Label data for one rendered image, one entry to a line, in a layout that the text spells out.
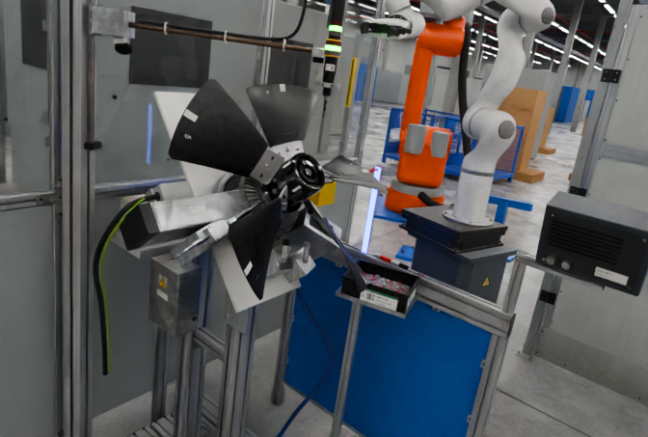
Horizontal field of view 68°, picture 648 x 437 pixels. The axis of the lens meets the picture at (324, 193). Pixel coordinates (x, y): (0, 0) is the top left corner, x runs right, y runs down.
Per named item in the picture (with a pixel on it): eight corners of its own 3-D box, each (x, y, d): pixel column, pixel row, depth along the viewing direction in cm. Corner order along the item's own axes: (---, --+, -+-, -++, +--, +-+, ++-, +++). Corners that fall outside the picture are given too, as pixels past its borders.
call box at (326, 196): (286, 199, 192) (290, 174, 190) (303, 196, 200) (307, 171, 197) (317, 210, 183) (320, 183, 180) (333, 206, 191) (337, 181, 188)
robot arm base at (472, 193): (463, 210, 197) (472, 167, 193) (502, 225, 182) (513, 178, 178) (432, 213, 186) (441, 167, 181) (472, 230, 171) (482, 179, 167)
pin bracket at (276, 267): (255, 260, 141) (273, 250, 135) (269, 259, 145) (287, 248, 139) (260, 280, 139) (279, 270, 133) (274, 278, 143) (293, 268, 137)
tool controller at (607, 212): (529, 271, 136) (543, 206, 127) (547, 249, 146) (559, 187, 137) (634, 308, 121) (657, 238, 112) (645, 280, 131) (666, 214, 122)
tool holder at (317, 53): (307, 84, 131) (311, 47, 128) (310, 83, 138) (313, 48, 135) (339, 89, 131) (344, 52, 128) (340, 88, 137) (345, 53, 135)
